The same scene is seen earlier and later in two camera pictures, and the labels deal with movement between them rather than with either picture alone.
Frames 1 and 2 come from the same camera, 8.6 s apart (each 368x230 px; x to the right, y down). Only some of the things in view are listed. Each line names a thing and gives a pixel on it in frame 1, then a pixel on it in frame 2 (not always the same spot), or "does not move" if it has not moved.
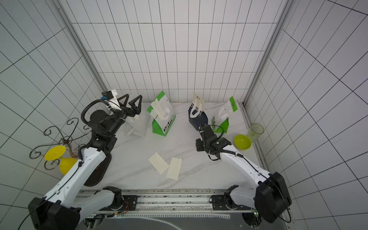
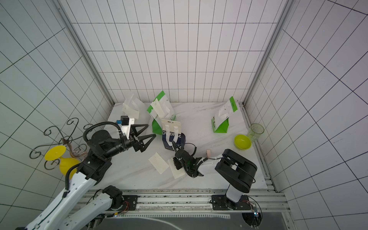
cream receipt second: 158,163 does not move
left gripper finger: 127,96 → 133,130
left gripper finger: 134,108 → 139,145
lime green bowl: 242,142 does not move
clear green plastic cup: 255,132 does not move
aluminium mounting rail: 195,201 does not move
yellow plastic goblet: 58,152 does not move
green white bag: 220,123 does not move
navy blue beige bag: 195,109 → 171,132
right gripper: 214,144 → 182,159
